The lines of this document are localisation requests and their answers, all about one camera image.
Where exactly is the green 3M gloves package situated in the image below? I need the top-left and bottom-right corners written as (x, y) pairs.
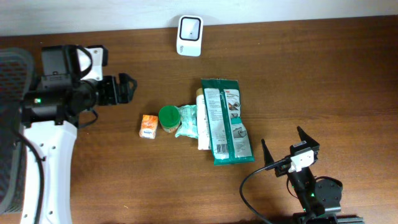
top-left (201, 79), bottom-right (255, 166)

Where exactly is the white barcode scanner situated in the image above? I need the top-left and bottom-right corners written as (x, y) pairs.
top-left (176, 15), bottom-right (203, 57)

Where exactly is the green-lid jar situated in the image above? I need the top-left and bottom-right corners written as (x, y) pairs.
top-left (159, 105), bottom-right (181, 133)

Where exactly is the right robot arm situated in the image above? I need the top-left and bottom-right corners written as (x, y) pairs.
top-left (261, 126), bottom-right (364, 224)

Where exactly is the mint green plastic packet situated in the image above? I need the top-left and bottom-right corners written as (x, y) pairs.
top-left (175, 105), bottom-right (198, 139)

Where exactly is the orange tissue packet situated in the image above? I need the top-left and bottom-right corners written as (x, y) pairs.
top-left (139, 114), bottom-right (159, 139)

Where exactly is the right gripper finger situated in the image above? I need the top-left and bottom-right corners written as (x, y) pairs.
top-left (261, 139), bottom-right (274, 166)
top-left (297, 126), bottom-right (320, 147)

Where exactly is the white tube tan cap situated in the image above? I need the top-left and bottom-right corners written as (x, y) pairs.
top-left (196, 88), bottom-right (211, 150)

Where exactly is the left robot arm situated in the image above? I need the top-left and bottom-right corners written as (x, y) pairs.
top-left (21, 45), bottom-right (137, 223)

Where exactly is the grey plastic basket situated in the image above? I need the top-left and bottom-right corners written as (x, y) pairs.
top-left (1, 47), bottom-right (34, 215)

